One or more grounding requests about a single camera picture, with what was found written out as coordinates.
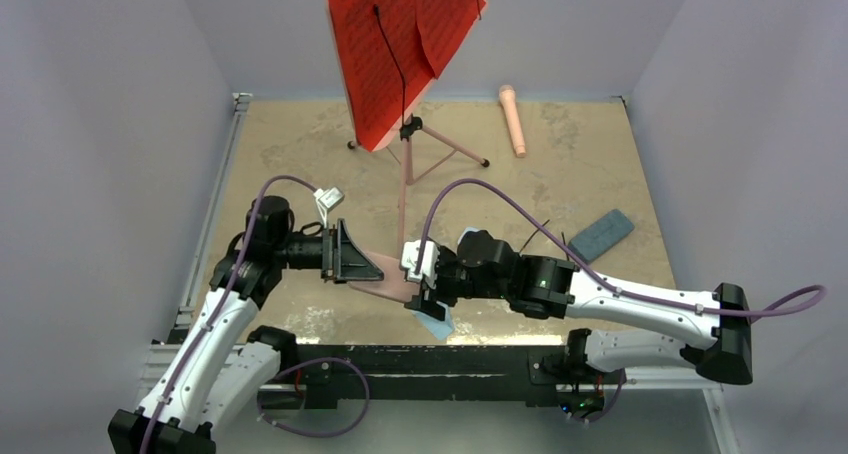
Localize pink music stand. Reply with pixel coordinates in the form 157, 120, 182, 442
330, 116, 498, 255

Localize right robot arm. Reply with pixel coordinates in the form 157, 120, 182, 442
400, 230, 753, 385

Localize pink toy microphone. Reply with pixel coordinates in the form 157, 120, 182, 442
499, 85, 527, 158

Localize aluminium frame rail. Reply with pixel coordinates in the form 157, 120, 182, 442
142, 93, 253, 389

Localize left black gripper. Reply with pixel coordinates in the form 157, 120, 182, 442
273, 218, 382, 284

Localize blue glasses case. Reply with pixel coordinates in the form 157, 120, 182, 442
567, 209, 635, 264

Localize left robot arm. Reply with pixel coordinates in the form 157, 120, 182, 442
108, 196, 384, 453

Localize pink glasses case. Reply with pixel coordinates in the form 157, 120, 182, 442
348, 251, 420, 304

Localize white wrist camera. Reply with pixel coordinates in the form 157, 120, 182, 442
313, 187, 345, 228
400, 240, 439, 288

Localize light blue cleaning cloth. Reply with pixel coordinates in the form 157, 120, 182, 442
410, 239, 455, 340

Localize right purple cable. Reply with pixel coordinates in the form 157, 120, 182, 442
415, 178, 828, 319

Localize black sunglasses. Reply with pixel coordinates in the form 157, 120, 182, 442
519, 230, 571, 261

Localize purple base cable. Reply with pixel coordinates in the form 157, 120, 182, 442
256, 357, 371, 440

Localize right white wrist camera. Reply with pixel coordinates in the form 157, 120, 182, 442
400, 240, 439, 288

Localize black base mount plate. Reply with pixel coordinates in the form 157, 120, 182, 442
259, 344, 623, 409

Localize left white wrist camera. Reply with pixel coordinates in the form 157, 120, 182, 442
313, 187, 345, 228

